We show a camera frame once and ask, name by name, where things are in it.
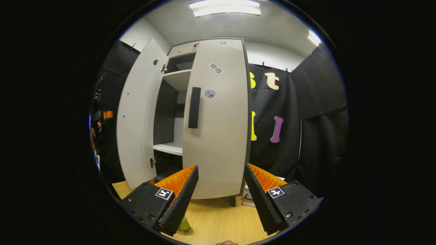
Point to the round wooden coaster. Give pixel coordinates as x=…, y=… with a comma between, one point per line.
x=190, y=232

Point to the grey cabinet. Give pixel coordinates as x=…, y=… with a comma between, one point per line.
x=170, y=112

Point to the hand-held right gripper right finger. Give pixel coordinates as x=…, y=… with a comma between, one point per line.
x=260, y=204

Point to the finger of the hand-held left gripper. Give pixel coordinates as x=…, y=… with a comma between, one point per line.
x=108, y=114

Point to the grey cabinet door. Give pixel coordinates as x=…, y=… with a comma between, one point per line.
x=136, y=119
x=221, y=136

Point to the large ceiling light panel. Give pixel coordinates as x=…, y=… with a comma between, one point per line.
x=224, y=7

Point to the small ceiling light panel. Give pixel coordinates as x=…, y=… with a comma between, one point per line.
x=314, y=38

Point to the black backdrop cloth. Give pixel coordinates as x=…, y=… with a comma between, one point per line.
x=320, y=143

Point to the white photo booklet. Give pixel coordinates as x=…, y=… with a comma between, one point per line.
x=278, y=178

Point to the stack of books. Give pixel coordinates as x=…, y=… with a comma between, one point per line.
x=248, y=203

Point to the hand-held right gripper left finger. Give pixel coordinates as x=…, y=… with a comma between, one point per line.
x=180, y=201

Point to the green label plastic bottle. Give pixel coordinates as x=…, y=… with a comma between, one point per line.
x=185, y=225

